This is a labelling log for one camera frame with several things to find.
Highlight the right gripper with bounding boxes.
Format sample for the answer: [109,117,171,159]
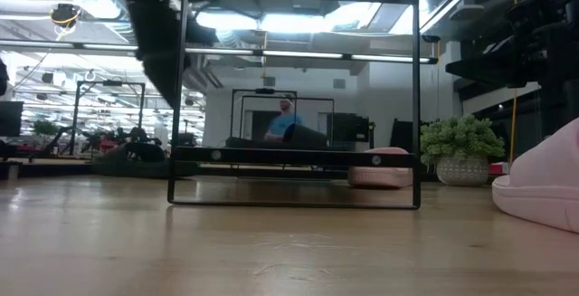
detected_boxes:
[445,0,579,89]

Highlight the pink slide sandal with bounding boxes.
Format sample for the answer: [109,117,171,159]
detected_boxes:
[491,117,579,234]
[346,146,413,189]

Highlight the bushy green plant white pot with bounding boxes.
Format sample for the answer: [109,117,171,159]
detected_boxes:
[419,113,507,187]

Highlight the black chair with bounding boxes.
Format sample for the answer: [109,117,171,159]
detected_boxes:
[389,118,424,155]

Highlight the black equipment box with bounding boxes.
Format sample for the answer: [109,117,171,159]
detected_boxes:
[327,112,375,150]

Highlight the long light strip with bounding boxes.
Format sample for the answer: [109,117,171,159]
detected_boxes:
[0,40,439,65]

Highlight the person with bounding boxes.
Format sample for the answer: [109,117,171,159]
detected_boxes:
[263,96,304,143]

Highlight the small green background plant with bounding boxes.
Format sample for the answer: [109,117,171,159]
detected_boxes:
[32,119,60,138]

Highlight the black monitor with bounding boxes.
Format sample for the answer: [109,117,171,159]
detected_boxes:
[0,100,24,138]

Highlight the wooden shelf with black frame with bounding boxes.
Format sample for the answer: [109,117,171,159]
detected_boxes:
[166,0,422,210]

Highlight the black background rig frame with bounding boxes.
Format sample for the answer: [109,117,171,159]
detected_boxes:
[229,88,336,148]
[70,80,147,155]

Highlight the black ceiling camera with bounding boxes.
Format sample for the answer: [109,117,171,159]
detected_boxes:
[50,2,83,30]

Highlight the black aluminium table frame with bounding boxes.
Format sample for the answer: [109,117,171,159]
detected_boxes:
[0,158,349,182]

